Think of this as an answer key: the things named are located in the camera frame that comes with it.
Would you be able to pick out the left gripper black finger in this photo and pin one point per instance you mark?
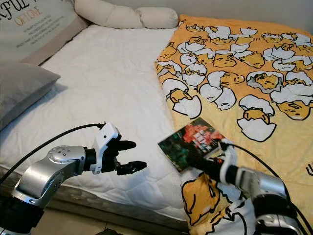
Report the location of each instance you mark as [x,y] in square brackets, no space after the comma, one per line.
[132,167]
[127,145]

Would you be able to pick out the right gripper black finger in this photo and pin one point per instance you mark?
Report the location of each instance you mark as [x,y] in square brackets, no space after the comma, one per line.
[195,157]

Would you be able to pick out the dark green red book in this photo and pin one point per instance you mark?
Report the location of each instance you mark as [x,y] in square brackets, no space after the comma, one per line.
[190,144]

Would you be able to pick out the grey rectangular pillow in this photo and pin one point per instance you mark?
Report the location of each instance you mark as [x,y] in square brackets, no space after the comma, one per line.
[24,93]

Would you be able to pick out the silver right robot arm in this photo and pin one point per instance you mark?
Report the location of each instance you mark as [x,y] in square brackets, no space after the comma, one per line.
[269,191]

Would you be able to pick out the grey quilted mattress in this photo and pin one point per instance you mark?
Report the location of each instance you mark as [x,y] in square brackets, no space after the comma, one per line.
[102,203]

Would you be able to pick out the white quilted mattress pad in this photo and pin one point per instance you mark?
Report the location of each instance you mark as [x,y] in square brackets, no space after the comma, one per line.
[112,88]

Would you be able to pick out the yellow cartoon egg print blanket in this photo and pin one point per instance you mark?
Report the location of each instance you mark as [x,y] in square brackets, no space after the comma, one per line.
[239,73]

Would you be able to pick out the beige knotted bolster pillow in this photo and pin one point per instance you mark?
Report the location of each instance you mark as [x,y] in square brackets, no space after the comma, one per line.
[117,15]

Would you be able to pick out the grey lettered headboard cushion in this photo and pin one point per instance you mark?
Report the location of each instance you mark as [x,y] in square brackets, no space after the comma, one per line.
[34,27]

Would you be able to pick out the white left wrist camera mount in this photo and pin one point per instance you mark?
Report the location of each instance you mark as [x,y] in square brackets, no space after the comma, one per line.
[102,144]

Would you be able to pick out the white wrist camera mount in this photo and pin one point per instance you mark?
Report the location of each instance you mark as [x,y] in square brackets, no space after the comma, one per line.
[102,144]
[229,166]

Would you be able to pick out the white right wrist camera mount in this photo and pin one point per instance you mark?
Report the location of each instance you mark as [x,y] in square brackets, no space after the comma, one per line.
[229,166]

